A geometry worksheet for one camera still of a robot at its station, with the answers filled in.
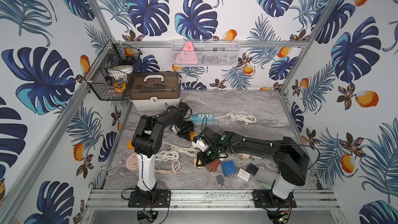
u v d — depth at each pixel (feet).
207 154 2.30
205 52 3.29
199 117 3.37
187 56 2.96
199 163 2.48
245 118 3.29
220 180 2.62
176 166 2.74
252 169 2.71
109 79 3.03
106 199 2.51
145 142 1.80
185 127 2.81
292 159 1.48
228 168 2.62
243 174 2.62
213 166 2.62
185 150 2.89
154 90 3.21
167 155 2.78
